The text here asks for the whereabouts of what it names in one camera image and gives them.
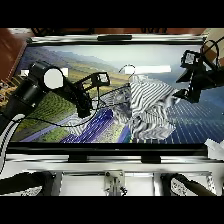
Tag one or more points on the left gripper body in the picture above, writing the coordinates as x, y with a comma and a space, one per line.
84, 103

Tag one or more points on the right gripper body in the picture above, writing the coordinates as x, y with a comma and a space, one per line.
196, 81

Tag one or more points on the blue striped white shirt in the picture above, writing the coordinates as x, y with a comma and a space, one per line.
150, 106

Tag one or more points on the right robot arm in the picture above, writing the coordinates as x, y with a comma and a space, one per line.
215, 80

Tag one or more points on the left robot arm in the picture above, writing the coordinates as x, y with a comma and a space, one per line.
33, 90

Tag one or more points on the grey clothes hanger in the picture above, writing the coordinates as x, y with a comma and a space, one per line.
128, 65

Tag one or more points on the white garment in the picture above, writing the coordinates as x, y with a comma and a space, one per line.
215, 150

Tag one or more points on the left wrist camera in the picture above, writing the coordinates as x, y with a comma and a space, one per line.
102, 79

